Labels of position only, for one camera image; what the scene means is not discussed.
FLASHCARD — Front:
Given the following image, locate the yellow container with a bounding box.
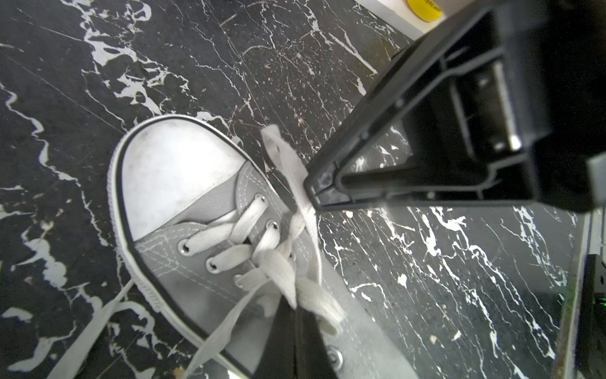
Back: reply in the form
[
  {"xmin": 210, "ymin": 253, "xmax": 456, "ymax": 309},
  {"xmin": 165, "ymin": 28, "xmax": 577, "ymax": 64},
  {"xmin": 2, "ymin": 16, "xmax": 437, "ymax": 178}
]
[{"xmin": 407, "ymin": 0, "xmax": 443, "ymax": 23}]

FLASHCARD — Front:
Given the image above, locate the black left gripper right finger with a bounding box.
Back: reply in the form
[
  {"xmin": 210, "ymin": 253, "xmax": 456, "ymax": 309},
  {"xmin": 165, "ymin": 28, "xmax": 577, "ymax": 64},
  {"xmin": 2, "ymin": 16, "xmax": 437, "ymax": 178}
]
[{"xmin": 295, "ymin": 308, "xmax": 337, "ymax": 379}]

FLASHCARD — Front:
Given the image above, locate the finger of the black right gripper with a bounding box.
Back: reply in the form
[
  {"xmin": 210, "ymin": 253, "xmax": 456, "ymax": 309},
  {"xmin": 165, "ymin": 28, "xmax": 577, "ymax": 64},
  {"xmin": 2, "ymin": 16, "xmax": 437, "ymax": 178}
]
[{"xmin": 305, "ymin": 4, "xmax": 551, "ymax": 211}]

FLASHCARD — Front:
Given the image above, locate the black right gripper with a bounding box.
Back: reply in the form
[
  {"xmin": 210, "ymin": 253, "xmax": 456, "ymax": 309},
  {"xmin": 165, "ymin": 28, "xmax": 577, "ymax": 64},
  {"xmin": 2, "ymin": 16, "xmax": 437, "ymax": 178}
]
[{"xmin": 491, "ymin": 0, "xmax": 606, "ymax": 214}]

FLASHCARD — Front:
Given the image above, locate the grey canvas sneaker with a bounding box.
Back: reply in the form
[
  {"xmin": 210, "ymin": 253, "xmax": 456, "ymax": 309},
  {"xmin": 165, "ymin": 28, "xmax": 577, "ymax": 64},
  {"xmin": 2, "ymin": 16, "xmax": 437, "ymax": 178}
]
[{"xmin": 107, "ymin": 114, "xmax": 420, "ymax": 379}]

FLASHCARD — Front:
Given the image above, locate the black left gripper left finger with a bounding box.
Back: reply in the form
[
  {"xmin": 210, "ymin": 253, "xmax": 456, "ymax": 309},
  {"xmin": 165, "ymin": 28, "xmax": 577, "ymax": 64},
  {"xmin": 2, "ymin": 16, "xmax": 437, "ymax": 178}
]
[{"xmin": 252, "ymin": 297, "xmax": 295, "ymax": 379}]

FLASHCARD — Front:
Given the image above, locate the white tiered shelf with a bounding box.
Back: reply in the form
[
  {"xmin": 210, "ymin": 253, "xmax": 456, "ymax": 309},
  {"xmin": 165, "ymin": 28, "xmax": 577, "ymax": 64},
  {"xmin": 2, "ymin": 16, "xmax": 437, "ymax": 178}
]
[{"xmin": 357, "ymin": 0, "xmax": 472, "ymax": 40}]

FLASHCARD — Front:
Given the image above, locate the white shoelace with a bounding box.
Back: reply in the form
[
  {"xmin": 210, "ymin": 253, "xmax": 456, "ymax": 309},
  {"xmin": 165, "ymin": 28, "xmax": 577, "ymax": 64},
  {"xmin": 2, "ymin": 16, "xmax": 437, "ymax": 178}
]
[{"xmin": 46, "ymin": 124, "xmax": 347, "ymax": 379}]

